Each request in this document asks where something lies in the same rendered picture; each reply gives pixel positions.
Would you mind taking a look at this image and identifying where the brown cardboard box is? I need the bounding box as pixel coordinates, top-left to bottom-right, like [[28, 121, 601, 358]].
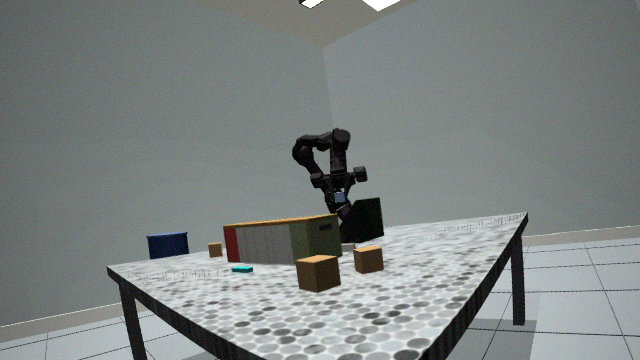
[[295, 255, 341, 292]]

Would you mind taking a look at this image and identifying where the small tan cardboard box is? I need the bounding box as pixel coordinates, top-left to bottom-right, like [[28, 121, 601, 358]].
[[353, 246, 384, 274]]

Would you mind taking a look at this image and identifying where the small teal flat block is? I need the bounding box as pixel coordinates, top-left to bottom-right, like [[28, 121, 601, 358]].
[[231, 266, 253, 273]]

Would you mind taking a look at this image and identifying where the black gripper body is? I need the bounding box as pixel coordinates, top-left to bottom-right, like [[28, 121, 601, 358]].
[[310, 155, 368, 188]]

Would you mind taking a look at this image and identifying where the small tan cube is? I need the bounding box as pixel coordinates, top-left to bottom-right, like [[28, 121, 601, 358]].
[[208, 242, 223, 258]]

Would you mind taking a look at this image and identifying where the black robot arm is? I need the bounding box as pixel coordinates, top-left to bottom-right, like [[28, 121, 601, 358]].
[[292, 128, 352, 221]]

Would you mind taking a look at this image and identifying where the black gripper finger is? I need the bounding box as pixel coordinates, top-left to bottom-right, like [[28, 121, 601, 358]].
[[322, 178, 335, 201], [344, 174, 356, 199]]

